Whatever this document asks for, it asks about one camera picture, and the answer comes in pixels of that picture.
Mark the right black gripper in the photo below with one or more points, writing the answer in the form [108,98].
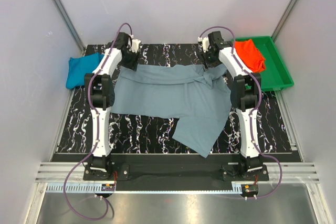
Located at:
[202,56]

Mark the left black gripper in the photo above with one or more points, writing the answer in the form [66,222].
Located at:
[132,64]

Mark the grey-blue t shirt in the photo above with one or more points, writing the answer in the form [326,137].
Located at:
[199,99]

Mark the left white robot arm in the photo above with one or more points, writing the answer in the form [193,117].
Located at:
[101,97]

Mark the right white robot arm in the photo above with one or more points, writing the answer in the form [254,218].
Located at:
[245,97]

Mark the orange t shirt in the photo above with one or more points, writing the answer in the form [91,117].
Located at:
[251,56]

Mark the teal folded t shirt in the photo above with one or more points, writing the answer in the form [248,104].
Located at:
[79,67]

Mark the green plastic tray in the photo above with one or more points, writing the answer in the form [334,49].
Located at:
[276,77]

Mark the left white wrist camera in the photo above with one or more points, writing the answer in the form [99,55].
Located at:
[135,45]

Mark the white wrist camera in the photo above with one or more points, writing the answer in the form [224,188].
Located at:
[135,45]
[204,42]

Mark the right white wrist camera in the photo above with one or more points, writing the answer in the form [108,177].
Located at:
[204,42]

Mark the left aluminium frame post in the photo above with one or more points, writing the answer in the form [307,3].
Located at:
[69,24]

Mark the aluminium frame post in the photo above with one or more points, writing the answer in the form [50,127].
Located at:
[69,24]
[286,14]

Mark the right aluminium frame post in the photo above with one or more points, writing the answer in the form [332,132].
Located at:
[286,14]

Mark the aluminium front rail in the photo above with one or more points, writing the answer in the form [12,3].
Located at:
[59,178]

